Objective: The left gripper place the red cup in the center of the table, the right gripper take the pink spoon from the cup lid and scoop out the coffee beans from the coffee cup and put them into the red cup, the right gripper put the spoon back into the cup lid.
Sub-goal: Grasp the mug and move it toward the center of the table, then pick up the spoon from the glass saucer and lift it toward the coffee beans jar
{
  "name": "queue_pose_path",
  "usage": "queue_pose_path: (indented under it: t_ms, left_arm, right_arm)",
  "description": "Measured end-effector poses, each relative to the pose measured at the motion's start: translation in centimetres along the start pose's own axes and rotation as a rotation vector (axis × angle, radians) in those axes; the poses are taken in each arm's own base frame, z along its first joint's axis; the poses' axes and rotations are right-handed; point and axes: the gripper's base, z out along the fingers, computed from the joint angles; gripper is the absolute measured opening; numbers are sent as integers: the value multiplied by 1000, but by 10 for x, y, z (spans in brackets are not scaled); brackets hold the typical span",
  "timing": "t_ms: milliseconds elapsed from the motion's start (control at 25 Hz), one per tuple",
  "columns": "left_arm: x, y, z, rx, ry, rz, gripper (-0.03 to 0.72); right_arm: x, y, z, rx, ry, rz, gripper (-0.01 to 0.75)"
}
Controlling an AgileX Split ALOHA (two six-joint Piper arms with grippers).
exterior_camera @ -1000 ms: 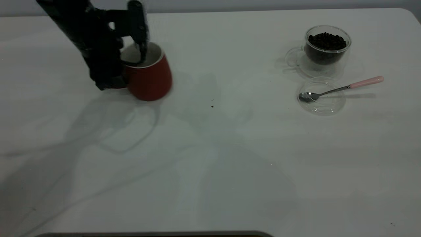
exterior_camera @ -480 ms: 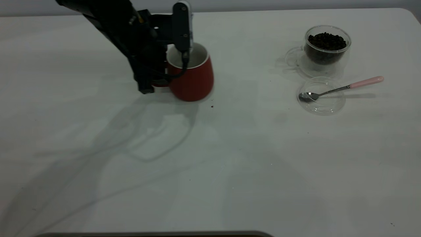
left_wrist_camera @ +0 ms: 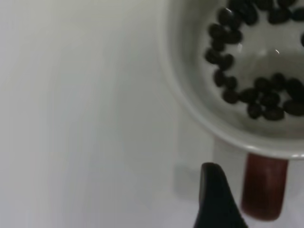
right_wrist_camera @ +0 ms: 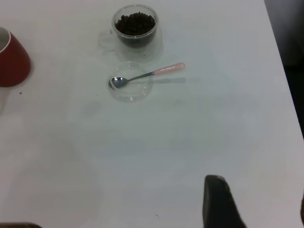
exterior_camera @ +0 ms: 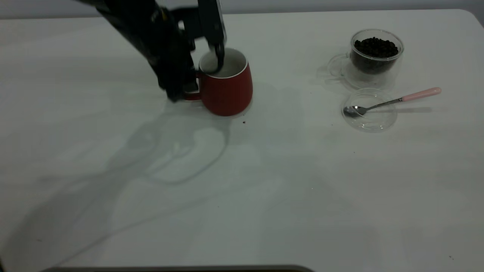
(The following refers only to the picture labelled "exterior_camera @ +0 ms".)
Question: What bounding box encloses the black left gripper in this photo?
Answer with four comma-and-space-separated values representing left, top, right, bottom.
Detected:
76, 0, 227, 102

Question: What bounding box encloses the red ceramic mug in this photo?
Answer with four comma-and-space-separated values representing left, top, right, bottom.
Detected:
184, 48, 253, 117

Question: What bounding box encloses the metal spoon with pink handle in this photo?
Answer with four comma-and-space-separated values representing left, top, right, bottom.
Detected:
343, 87, 442, 118

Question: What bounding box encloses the pile of dark coffee beans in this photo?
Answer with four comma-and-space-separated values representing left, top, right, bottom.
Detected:
350, 37, 399, 74

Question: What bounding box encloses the clear glass saucer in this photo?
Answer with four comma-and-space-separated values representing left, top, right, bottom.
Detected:
341, 88, 398, 133

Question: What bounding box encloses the clear glass cup with handle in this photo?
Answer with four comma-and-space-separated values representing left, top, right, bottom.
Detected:
327, 29, 404, 90

